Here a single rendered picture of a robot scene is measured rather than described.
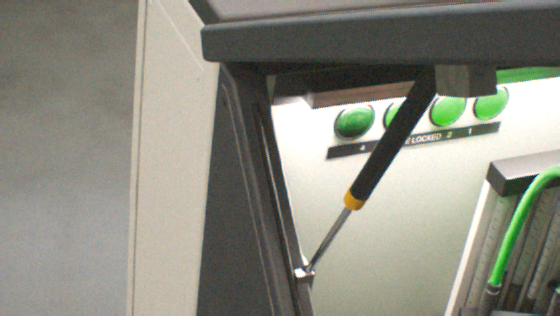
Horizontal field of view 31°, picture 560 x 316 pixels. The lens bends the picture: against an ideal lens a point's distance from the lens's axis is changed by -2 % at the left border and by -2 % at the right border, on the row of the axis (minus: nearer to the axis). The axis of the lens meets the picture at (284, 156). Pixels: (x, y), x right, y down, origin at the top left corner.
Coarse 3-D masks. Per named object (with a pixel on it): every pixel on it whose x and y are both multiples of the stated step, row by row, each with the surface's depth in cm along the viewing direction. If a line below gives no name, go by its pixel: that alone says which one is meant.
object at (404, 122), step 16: (416, 80) 72; (432, 80) 70; (416, 96) 73; (432, 96) 72; (400, 112) 75; (416, 112) 74; (400, 128) 76; (384, 144) 79; (400, 144) 78; (368, 160) 82; (384, 160) 80; (368, 176) 83; (352, 192) 86; (368, 192) 85; (352, 208) 87; (336, 224) 91; (320, 256) 97; (304, 272) 100
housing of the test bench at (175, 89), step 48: (144, 0) 126; (192, 0) 110; (240, 0) 106; (288, 0) 107; (336, 0) 108; (384, 0) 110; (432, 0) 112; (144, 48) 130; (192, 48) 112; (144, 96) 133; (192, 96) 114; (144, 144) 136; (192, 144) 117; (144, 192) 139; (192, 192) 119; (144, 240) 143; (192, 240) 122; (144, 288) 147; (192, 288) 125
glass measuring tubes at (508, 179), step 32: (512, 160) 126; (544, 160) 126; (512, 192) 124; (544, 192) 129; (480, 224) 130; (544, 224) 135; (480, 256) 132; (512, 256) 133; (544, 256) 137; (480, 288) 134; (512, 288) 138
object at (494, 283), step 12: (552, 168) 107; (540, 180) 111; (528, 192) 115; (540, 192) 114; (528, 204) 116; (516, 216) 118; (516, 228) 120; (504, 240) 122; (504, 252) 123; (504, 264) 124; (492, 276) 126; (492, 288) 126
